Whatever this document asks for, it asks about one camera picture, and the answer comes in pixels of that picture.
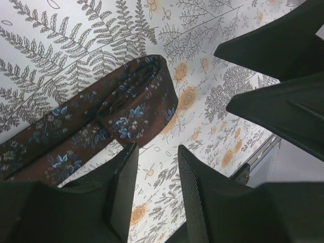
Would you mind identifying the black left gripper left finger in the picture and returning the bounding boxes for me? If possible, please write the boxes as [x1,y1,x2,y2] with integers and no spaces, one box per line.
[1,143,139,242]

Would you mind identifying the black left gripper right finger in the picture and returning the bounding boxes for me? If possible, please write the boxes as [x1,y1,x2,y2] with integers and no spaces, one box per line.
[178,145,323,242]

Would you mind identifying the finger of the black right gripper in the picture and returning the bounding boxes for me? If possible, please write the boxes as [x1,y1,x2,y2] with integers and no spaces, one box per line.
[226,73,323,160]
[214,1,323,81]

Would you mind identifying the brown blue floral tie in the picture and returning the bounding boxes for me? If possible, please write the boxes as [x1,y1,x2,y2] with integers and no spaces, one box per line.
[1,55,178,186]

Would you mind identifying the floral patterned table mat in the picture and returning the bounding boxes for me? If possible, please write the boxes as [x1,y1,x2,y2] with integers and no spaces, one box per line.
[1,1,300,242]

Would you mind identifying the aluminium frame rail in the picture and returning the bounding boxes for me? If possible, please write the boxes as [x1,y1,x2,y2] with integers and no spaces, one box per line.
[230,135,281,188]

